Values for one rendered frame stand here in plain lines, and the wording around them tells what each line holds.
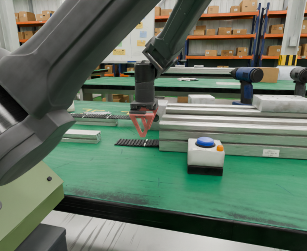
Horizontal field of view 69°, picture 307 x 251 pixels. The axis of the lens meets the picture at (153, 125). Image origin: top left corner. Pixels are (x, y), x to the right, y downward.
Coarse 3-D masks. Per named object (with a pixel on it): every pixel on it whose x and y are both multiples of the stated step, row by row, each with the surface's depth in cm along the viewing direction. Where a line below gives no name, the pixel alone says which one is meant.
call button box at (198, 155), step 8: (192, 144) 53; (216, 144) 53; (192, 152) 50; (200, 152) 50; (208, 152) 49; (216, 152) 49; (192, 160) 51; (200, 160) 50; (208, 160) 50; (216, 160) 50; (192, 168) 51; (200, 168) 51; (208, 168) 51; (216, 168) 50
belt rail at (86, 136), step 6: (66, 132) 71; (72, 132) 71; (78, 132) 71; (84, 132) 71; (90, 132) 71; (96, 132) 71; (66, 138) 71; (72, 138) 71; (78, 138) 71; (84, 138) 71; (90, 138) 70; (96, 138) 70
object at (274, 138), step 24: (168, 120) 69; (192, 120) 68; (216, 120) 66; (240, 120) 65; (264, 120) 65; (288, 120) 64; (168, 144) 63; (240, 144) 61; (264, 144) 60; (288, 144) 58
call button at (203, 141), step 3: (198, 138) 53; (201, 138) 53; (204, 138) 53; (207, 138) 53; (210, 138) 53; (198, 141) 52; (201, 141) 52; (204, 141) 51; (207, 141) 51; (210, 141) 51; (213, 141) 52; (201, 144) 52; (204, 144) 51; (207, 144) 51; (210, 144) 51
